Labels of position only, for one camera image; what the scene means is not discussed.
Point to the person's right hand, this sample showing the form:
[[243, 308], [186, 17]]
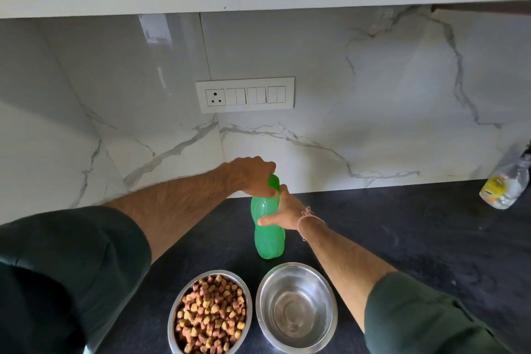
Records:
[[286, 210]]

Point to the person's right forearm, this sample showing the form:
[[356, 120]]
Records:
[[344, 260]]

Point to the person's left forearm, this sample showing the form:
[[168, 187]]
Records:
[[174, 210]]

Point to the dark green right sleeve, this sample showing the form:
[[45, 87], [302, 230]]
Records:
[[423, 316]]

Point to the pile of pet food kibble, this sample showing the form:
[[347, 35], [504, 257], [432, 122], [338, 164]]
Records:
[[210, 316]]

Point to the person's right thumb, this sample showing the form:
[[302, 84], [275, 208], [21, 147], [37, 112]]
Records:
[[269, 219]]

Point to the green plastic water bottle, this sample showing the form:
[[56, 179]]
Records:
[[269, 233]]

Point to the white wall switch panel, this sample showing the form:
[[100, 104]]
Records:
[[244, 95]]

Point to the dark green sleeve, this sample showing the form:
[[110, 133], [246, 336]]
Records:
[[423, 316], [62, 279]]

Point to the steel bowl with kibble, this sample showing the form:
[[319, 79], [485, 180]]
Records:
[[209, 312]]

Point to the person's left hand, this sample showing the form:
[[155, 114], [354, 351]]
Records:
[[249, 175]]

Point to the empty steel bowl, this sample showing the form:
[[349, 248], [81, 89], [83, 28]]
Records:
[[296, 308]]

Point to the person's left fingers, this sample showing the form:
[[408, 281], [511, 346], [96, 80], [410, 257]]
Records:
[[265, 181]]

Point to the clear spray bottle yellow label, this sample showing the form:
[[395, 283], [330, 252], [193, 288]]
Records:
[[506, 183]]

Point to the dark green left sleeve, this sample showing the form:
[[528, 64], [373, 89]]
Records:
[[62, 279]]

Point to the pink thread wristband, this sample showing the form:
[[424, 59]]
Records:
[[307, 217]]

